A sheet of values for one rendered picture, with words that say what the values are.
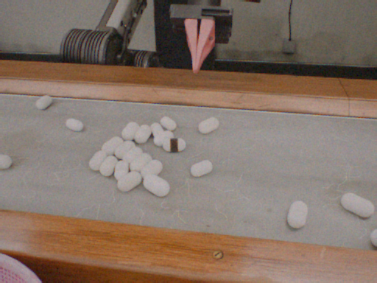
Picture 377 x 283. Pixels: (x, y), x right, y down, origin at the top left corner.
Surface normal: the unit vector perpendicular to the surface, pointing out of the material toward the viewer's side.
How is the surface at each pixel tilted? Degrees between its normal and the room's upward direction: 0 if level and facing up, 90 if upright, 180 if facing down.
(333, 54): 88
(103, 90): 45
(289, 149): 0
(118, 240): 0
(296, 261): 0
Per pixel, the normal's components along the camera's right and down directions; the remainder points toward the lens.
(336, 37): -0.11, 0.58
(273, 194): 0.00, -0.81
